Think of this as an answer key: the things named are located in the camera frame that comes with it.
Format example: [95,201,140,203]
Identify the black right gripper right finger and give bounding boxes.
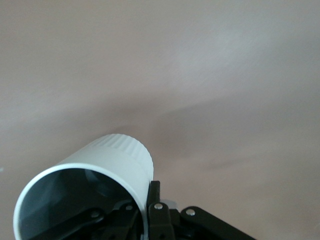
[145,179,257,240]

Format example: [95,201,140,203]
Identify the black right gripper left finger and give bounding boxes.
[49,201,142,240]

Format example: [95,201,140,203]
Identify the white mug grey inside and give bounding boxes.
[12,133,154,240]

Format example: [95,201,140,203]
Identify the brown table cover sheet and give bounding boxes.
[0,0,320,240]

